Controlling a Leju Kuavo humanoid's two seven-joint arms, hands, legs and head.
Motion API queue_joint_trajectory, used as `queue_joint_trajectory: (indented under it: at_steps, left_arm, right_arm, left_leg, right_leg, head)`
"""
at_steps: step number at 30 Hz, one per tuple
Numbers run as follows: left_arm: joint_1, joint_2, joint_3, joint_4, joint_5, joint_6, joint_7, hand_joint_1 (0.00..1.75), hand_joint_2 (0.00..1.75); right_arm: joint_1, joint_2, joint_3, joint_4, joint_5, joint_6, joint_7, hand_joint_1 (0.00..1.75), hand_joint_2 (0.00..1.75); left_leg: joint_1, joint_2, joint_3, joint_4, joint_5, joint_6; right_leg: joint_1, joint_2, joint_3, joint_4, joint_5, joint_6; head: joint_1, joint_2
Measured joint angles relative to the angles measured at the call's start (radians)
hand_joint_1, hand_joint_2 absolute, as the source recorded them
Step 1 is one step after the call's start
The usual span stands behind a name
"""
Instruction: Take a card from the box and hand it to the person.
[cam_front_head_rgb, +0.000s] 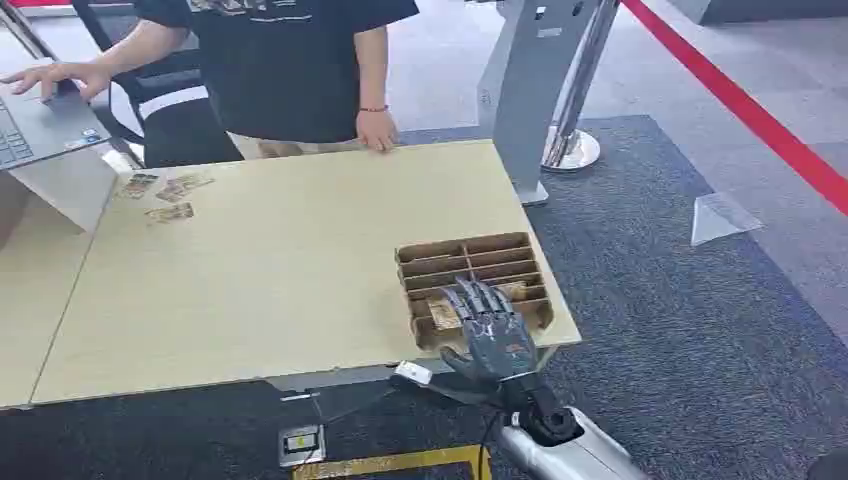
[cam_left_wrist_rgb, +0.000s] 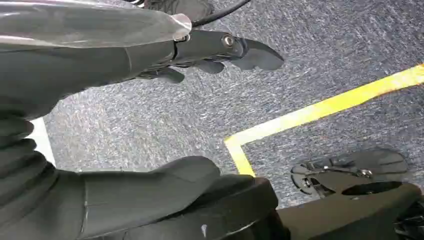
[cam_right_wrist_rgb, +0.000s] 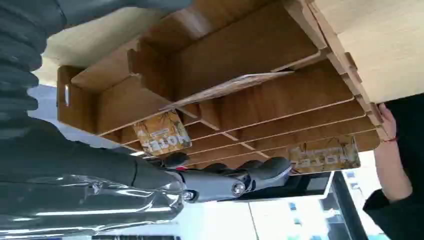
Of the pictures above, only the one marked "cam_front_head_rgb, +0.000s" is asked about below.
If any grey laptop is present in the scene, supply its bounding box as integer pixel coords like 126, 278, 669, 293
0, 91, 113, 173

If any black office chair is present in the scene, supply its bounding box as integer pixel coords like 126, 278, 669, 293
70, 0, 244, 170

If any red barrier belt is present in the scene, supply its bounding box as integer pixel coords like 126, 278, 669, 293
621, 0, 848, 218

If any yellow floor tape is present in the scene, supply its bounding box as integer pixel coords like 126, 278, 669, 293
291, 445, 494, 480

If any wooden slotted card box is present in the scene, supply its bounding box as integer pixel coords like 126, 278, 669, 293
394, 231, 556, 353

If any white laptop stand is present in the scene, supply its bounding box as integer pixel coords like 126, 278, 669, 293
9, 149, 121, 234

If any chrome stanchion post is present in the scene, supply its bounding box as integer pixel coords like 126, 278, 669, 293
541, 0, 623, 173

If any person's right hand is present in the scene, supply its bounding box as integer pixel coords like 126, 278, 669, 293
0, 61, 113, 105

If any person's left hand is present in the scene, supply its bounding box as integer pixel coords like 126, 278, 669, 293
354, 109, 401, 154

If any clear plastic sheet piece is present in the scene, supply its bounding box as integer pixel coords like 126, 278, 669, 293
690, 191, 765, 248

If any dark grey carpet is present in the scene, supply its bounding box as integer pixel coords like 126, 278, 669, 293
0, 115, 848, 480

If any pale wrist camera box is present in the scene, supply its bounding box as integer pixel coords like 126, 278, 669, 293
394, 360, 435, 388

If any metal floor socket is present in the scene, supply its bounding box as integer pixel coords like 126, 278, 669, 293
277, 424, 328, 469

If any person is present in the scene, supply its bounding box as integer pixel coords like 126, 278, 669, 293
132, 0, 421, 161

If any grey kiosk stand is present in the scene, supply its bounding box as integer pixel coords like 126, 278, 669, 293
476, 0, 607, 207

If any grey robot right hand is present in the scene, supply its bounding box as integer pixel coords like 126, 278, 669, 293
439, 276, 540, 385

